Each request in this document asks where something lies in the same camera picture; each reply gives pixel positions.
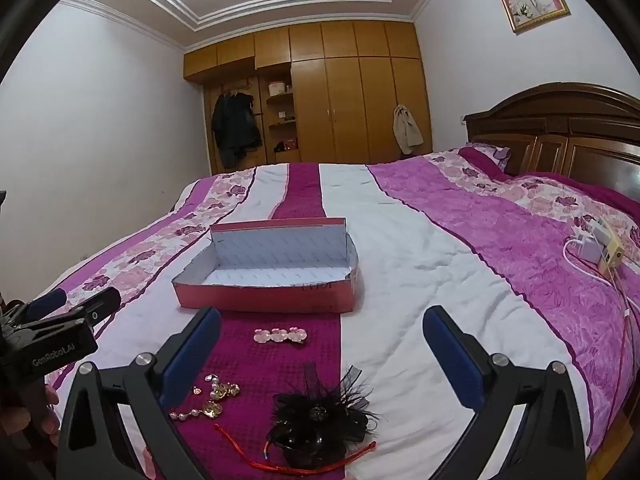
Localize pink cardboard box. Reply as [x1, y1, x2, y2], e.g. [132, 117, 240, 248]
[171, 217, 362, 315]

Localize pink pig hair clip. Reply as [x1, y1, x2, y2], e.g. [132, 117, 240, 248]
[253, 327, 307, 345]

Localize beige hanging bag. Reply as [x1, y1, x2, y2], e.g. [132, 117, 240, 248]
[392, 105, 425, 156]

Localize striped floral bed quilt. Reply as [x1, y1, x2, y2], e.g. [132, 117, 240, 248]
[37, 147, 640, 480]

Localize dark wooden headboard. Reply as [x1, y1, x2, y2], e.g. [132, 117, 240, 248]
[462, 82, 640, 196]

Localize white charger plug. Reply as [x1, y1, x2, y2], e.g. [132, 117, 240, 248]
[570, 225, 602, 262]

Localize dark hanging coats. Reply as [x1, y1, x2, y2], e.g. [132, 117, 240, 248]
[211, 89, 263, 168]

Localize pearl gold charm bracelet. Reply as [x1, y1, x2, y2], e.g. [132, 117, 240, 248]
[169, 372, 241, 422]

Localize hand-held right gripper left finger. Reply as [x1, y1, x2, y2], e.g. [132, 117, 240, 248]
[55, 306, 222, 480]

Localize black feather hair accessory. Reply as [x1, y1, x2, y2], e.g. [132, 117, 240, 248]
[264, 362, 381, 471]

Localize floral purple pillow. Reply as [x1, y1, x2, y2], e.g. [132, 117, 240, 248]
[457, 142, 512, 176]

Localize person's left hand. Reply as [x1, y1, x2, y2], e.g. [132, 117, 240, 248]
[0, 382, 62, 450]

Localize wooden wardrobe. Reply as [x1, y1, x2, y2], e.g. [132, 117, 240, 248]
[182, 20, 433, 176]

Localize white cable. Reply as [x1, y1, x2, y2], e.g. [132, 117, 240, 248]
[564, 237, 637, 323]

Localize yellow white power strip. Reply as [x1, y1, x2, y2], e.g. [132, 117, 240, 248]
[597, 217, 627, 267]

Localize red rainbow string bracelet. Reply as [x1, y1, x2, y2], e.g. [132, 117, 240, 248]
[214, 424, 377, 471]

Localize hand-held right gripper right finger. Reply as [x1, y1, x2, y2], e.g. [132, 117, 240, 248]
[422, 305, 588, 480]

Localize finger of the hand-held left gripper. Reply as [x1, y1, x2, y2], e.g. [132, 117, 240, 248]
[75, 287, 122, 333]
[20, 289, 67, 319]

